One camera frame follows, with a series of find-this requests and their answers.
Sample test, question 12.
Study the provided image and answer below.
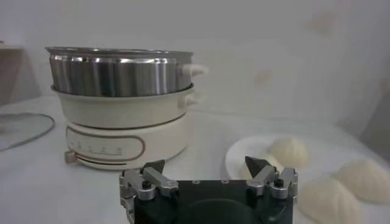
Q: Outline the white steamed baozi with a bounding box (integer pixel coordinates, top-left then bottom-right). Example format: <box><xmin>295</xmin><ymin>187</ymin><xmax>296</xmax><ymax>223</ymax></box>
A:
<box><xmin>300</xmin><ymin>178</ymin><xmax>363</xmax><ymax>224</ymax></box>
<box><xmin>264</xmin><ymin>154</ymin><xmax>286</xmax><ymax>176</ymax></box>
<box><xmin>269</xmin><ymin>136</ymin><xmax>310</xmax><ymax>168</ymax></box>
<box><xmin>335</xmin><ymin>157</ymin><xmax>390</xmax><ymax>205</ymax></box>

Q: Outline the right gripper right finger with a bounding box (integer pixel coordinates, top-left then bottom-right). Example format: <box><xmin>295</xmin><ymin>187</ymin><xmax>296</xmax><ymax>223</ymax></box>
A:
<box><xmin>244</xmin><ymin>156</ymin><xmax>299</xmax><ymax>204</ymax></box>

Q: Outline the glass lid cream handle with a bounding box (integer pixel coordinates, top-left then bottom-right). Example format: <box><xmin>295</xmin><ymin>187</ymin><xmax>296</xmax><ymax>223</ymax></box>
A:
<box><xmin>0</xmin><ymin>112</ymin><xmax>55</xmax><ymax>152</ymax></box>

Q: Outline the stainless steel steamer basket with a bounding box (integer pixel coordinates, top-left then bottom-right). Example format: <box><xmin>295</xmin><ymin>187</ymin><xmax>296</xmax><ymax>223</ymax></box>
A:
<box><xmin>44</xmin><ymin>46</ymin><xmax>210</xmax><ymax>98</ymax></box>

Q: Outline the cream electric cooker pot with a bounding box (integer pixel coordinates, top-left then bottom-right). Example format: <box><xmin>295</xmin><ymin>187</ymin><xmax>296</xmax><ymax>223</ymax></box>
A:
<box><xmin>51</xmin><ymin>82</ymin><xmax>202</xmax><ymax>171</ymax></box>

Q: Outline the white round plate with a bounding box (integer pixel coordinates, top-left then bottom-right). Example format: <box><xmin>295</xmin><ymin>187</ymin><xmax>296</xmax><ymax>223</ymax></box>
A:
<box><xmin>224</xmin><ymin>134</ymin><xmax>389</xmax><ymax>224</ymax></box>

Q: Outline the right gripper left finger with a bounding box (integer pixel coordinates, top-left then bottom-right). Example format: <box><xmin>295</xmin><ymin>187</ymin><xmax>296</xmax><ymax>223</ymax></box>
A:
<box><xmin>118</xmin><ymin>159</ymin><xmax>180</xmax><ymax>224</ymax></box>

